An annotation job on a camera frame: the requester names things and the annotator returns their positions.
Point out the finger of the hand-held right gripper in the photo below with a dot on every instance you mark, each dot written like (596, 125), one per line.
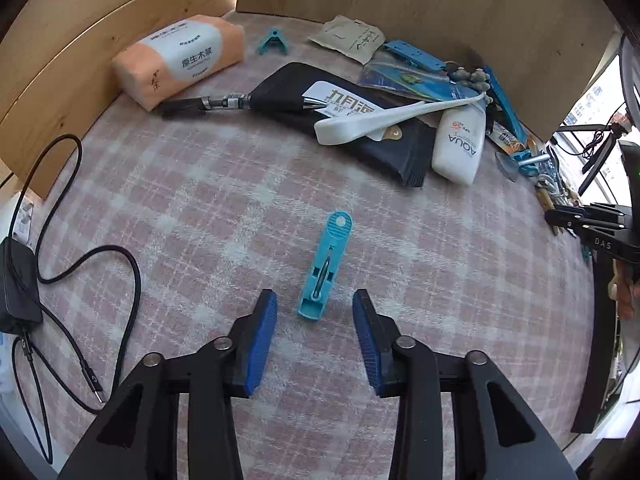
(607, 209)
(562, 218)

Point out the black pouch white label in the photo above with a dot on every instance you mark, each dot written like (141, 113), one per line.
(280, 90)

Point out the clear blue printed packet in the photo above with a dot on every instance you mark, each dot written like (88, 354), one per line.
(415, 80)

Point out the clear suction cup hook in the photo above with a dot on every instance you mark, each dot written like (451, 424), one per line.
(509, 170)

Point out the person's right hand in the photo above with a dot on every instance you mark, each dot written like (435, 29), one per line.
(625, 290)

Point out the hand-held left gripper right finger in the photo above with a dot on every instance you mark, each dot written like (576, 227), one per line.
(367, 345)

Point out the beige paper sachet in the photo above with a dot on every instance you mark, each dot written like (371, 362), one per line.
(345, 35)

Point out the blue plastic strip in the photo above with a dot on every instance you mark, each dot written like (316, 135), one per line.
(502, 105)
(415, 55)

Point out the pine wood panel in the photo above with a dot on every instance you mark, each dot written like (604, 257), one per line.
(75, 35)

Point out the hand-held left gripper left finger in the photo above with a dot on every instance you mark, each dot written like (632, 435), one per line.
(260, 340)

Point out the orange snack stick packet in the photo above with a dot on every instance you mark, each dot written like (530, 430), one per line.
(507, 141)

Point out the silver carabiner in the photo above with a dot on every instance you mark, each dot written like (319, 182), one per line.
(549, 182)

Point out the pink plaid blanket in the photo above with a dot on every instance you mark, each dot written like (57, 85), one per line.
(200, 185)

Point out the plywood board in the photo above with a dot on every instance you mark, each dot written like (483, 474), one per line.
(450, 0)

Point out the small teal clip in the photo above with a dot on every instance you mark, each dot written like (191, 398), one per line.
(272, 42)

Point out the black tripod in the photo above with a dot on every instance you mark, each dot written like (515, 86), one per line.
(597, 160)

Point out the black metal hand tool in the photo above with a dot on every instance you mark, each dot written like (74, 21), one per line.
(180, 107)

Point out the white shoehorn grey knobs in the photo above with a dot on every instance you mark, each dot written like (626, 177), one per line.
(350, 127)

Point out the teal plastic clothespin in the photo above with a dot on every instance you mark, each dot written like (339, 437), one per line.
(330, 240)

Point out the white sunscreen tube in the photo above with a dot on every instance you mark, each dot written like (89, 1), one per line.
(457, 150)

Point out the orange white tissue pack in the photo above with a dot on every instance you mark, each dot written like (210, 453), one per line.
(175, 60)

